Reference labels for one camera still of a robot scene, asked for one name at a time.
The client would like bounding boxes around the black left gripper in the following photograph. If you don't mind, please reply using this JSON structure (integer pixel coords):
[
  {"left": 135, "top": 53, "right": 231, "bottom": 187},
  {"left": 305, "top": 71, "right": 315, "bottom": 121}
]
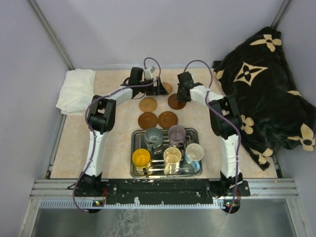
[{"left": 138, "top": 77, "right": 168, "bottom": 96}]

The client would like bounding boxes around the light woven coaster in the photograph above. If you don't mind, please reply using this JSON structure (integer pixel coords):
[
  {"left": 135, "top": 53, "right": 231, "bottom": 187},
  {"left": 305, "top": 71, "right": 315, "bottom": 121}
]
[{"left": 159, "top": 82, "right": 173, "bottom": 95}]

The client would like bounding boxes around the dark brown wooden coaster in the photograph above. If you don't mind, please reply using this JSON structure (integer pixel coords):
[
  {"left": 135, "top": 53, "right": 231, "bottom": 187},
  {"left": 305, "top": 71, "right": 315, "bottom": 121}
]
[{"left": 168, "top": 93, "right": 186, "bottom": 110}]

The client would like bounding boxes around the tan woven coaster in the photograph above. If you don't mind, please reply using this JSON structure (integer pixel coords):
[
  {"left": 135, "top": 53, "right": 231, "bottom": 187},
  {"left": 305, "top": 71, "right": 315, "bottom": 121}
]
[{"left": 139, "top": 97, "right": 158, "bottom": 113}]

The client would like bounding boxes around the reddish brown wooden coaster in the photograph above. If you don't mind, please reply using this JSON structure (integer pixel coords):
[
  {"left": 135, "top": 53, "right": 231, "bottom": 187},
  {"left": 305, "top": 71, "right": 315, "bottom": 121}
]
[{"left": 158, "top": 111, "right": 178, "bottom": 129}]

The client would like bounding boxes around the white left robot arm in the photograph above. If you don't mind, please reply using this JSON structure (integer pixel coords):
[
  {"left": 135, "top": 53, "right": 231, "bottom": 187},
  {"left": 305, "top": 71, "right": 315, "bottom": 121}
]
[{"left": 78, "top": 66, "right": 168, "bottom": 196}]

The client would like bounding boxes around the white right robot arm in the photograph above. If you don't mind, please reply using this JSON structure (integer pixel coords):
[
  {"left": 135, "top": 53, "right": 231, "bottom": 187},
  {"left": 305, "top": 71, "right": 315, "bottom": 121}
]
[{"left": 177, "top": 72, "right": 242, "bottom": 196}]

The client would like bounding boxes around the purple translucent cup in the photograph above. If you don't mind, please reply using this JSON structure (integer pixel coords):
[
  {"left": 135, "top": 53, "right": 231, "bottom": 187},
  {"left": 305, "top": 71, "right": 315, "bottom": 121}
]
[{"left": 168, "top": 125, "right": 186, "bottom": 148}]

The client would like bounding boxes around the grey mug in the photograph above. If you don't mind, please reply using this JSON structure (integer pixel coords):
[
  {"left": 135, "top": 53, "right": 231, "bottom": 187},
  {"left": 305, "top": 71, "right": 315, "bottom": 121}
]
[{"left": 144, "top": 127, "right": 163, "bottom": 152}]

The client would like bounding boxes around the metal serving tray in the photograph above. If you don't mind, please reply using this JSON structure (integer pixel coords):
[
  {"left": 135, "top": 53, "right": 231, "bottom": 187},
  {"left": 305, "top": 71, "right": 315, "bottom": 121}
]
[{"left": 130, "top": 129, "right": 202, "bottom": 179}]

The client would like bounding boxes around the cream mug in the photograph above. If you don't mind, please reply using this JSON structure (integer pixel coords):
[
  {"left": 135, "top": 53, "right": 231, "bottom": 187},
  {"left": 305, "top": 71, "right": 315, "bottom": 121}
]
[{"left": 163, "top": 147, "right": 182, "bottom": 175}]

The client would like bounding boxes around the white and blue mug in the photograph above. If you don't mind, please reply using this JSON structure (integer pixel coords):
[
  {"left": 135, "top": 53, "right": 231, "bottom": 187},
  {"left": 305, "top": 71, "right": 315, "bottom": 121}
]
[{"left": 185, "top": 143, "right": 204, "bottom": 172}]

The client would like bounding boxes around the yellow mug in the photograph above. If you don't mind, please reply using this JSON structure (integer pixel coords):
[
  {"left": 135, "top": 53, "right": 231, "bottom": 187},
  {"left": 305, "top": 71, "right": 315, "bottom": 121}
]
[{"left": 132, "top": 149, "right": 151, "bottom": 175}]

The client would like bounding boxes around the white folded cloth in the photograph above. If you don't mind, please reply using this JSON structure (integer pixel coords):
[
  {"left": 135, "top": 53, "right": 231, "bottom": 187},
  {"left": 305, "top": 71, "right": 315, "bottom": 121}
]
[{"left": 56, "top": 69, "right": 96, "bottom": 115}]

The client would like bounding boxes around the black floral blanket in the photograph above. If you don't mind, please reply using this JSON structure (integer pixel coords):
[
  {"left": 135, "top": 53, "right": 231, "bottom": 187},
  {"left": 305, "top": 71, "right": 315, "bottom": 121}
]
[{"left": 212, "top": 27, "right": 316, "bottom": 170}]

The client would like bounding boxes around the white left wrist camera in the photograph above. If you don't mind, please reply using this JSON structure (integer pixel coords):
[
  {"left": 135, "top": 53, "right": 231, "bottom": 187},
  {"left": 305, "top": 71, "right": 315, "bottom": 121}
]
[{"left": 144, "top": 66, "right": 156, "bottom": 80}]

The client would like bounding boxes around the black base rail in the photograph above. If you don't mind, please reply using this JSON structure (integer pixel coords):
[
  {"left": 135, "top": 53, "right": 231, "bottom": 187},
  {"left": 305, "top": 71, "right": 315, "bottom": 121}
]
[{"left": 74, "top": 179, "right": 250, "bottom": 206}]

